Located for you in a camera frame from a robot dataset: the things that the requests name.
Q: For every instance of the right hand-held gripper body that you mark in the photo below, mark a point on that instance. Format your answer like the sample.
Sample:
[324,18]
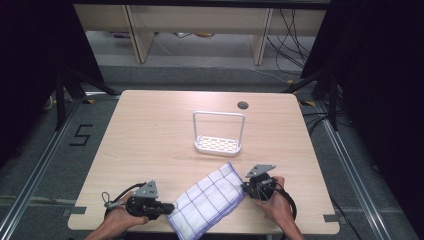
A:
[261,186]

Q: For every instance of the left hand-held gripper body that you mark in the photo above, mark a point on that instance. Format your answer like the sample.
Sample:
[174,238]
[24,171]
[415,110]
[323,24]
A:
[143,203]

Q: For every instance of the white checked dish towel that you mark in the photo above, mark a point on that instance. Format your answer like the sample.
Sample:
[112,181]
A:
[206,201]

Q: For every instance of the person's right hand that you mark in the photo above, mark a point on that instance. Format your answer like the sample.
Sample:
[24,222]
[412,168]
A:
[276,206]

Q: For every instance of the person's left hand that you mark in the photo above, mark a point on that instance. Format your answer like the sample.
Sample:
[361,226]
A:
[121,216]

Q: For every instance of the white towel rack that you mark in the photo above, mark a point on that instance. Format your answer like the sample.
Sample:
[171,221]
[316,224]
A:
[218,143]

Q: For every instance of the grey tape strip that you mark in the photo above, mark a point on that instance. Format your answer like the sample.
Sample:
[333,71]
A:
[331,218]
[75,210]

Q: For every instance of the black metal stand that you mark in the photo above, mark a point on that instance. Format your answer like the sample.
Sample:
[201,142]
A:
[328,93]
[66,90]

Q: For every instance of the black curtain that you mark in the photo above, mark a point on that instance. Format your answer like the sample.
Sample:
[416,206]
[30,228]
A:
[383,100]
[36,66]

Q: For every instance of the light wooden desk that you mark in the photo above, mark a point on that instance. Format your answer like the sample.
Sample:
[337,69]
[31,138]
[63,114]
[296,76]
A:
[200,20]

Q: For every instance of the aluminium floor rail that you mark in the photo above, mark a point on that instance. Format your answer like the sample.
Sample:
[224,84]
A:
[353,173]
[36,173]

